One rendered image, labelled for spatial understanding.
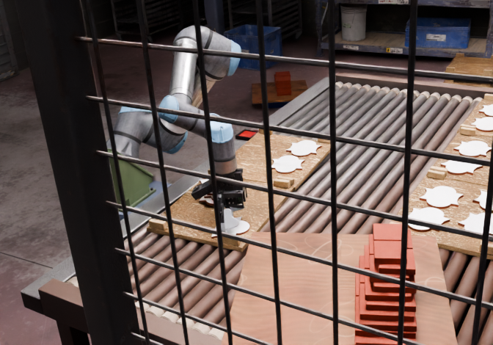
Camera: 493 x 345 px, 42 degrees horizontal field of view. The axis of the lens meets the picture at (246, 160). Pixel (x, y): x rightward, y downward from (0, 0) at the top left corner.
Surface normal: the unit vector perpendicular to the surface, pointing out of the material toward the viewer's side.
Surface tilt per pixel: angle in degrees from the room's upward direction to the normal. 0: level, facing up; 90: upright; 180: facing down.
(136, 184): 90
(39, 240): 0
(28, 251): 0
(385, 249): 0
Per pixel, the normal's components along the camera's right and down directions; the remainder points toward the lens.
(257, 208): -0.07, -0.90
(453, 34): -0.36, 0.42
